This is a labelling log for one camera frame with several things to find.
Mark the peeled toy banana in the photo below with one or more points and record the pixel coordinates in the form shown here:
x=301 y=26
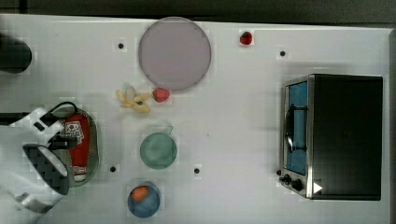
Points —
x=129 y=98

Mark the purple round plate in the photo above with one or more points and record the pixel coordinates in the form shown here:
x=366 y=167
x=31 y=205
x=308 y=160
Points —
x=174 y=53

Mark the green oval strainer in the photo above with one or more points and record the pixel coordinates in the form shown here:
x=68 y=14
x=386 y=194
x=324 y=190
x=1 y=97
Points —
x=65 y=112

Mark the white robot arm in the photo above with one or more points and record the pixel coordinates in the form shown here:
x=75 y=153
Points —
x=33 y=178

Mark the orange toy carrot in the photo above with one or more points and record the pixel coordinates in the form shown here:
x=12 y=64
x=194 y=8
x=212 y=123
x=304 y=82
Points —
x=140 y=193

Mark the red plush ketchup bottle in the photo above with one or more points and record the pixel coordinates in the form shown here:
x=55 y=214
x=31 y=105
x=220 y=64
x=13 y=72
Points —
x=78 y=126

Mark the black toaster oven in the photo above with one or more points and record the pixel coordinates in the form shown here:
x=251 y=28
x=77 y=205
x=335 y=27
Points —
x=332 y=137

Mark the green cup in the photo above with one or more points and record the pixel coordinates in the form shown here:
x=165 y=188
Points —
x=159 y=150

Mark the black round object left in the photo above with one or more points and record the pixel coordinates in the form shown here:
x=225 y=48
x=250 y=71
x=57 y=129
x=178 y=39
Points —
x=15 y=55

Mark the blue bowl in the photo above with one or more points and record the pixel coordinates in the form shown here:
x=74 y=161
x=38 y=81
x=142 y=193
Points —
x=149 y=206

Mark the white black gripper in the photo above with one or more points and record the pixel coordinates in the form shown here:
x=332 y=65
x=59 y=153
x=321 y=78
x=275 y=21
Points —
x=45 y=126

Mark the red strawberry by banana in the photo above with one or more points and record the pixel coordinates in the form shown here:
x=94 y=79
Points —
x=160 y=95

